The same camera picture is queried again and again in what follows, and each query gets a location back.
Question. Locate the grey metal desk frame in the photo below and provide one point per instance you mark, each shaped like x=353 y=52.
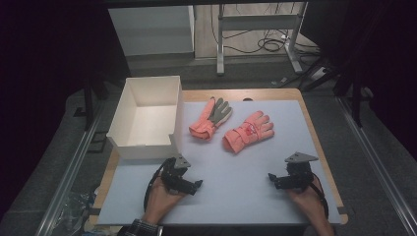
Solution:
x=259 y=23

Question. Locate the black stand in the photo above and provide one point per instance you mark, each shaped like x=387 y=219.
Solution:
x=88 y=105
x=355 y=95

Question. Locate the pink glove red print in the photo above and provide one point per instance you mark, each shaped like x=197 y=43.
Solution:
x=247 y=132

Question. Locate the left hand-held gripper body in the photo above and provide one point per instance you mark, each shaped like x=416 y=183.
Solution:
x=175 y=178

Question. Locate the person's left hand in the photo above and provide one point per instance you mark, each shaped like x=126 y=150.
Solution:
x=160 y=201

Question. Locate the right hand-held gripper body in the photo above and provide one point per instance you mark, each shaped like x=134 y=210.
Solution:
x=298 y=177

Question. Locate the aluminium rail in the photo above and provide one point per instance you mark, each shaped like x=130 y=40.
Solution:
x=70 y=167
x=377 y=164

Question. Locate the person's right hand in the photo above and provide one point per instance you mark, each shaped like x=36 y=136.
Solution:
x=306 y=201

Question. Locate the pale blue table mat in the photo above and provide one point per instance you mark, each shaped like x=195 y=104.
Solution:
x=242 y=190

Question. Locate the pink glove grey palm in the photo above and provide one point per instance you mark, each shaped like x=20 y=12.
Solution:
x=209 y=119

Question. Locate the white storage box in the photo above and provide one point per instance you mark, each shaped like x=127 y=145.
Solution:
x=147 y=124

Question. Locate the white cabinet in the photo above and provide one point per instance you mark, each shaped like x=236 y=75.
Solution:
x=150 y=29

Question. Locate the clear plastic bag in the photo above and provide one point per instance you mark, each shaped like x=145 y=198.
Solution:
x=77 y=211

